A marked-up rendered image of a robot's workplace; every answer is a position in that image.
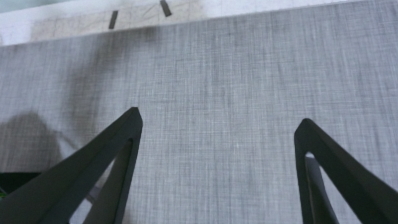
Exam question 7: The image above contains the green and yellow drink can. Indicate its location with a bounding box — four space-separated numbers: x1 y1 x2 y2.
0 193 7 200

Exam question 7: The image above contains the black tote bag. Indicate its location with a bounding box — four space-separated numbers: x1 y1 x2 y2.
0 172 101 201

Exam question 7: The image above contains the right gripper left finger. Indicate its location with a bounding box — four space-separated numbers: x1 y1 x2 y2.
0 107 143 224

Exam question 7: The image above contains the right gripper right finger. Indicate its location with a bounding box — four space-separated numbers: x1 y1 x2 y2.
294 118 398 224

